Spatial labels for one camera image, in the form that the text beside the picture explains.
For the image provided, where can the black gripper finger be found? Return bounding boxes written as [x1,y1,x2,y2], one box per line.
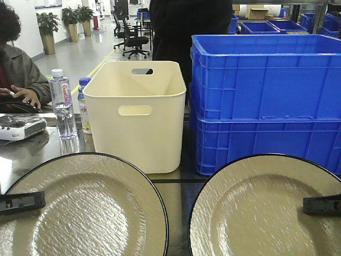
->
[303,194,340,216]

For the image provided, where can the beige plate black rim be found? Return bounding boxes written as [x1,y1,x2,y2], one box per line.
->
[1,153,169,255]
[189,154,340,255]

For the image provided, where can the black arm gripper finger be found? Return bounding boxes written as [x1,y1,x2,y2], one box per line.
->
[1,191,46,215]

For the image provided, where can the lower blue plastic crate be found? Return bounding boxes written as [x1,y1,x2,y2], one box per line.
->
[190,109,340,175]

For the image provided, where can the blue plastic crate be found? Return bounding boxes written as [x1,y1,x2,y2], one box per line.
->
[190,109,340,175]
[191,34,340,121]

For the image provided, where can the upper blue plastic crate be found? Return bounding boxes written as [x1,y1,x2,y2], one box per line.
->
[191,34,340,121]

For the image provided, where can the cream plastic storage bin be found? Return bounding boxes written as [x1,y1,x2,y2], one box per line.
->
[84,61,186,174]

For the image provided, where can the standing person black clothes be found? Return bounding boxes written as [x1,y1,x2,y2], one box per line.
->
[149,0,233,86]

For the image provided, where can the black office chair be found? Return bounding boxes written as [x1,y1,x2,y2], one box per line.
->
[122,17,150,59]

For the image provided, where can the blue cap drink bottle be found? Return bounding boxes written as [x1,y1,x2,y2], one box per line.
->
[78,77,92,134]

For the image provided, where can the clear water bottle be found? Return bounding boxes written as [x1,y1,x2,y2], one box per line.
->
[48,69,77,139]

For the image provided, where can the white handheld controller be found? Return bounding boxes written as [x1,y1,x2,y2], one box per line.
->
[1,114,46,141]

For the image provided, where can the seated person grey jacket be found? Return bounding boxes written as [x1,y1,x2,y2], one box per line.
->
[1,2,52,109]

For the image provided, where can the potted plant gold pot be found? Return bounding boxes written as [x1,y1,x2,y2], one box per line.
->
[36,12,60,55]

